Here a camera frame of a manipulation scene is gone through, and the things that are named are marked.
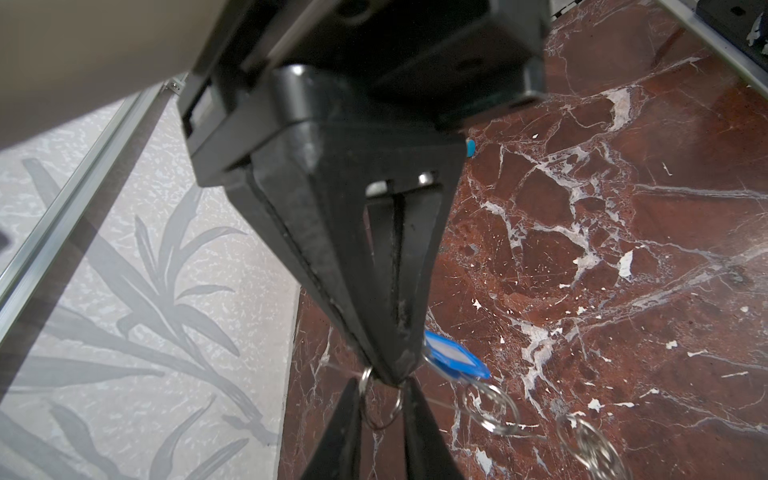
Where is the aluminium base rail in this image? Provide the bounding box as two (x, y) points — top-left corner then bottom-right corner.
(659, 1), (767, 98)

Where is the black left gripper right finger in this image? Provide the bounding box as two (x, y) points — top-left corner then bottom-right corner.
(402, 378), (465, 480)

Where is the steel perforated key holder plate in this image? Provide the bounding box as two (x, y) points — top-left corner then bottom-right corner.
(356, 359), (631, 480)

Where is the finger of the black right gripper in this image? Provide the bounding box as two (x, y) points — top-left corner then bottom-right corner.
(362, 180), (444, 384)

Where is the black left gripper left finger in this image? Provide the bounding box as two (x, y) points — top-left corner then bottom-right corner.
(301, 378), (362, 480)

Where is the silver key blue tag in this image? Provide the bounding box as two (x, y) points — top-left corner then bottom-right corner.
(422, 331), (491, 381)

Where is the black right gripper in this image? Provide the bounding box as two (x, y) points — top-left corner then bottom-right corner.
(178, 1), (551, 369)

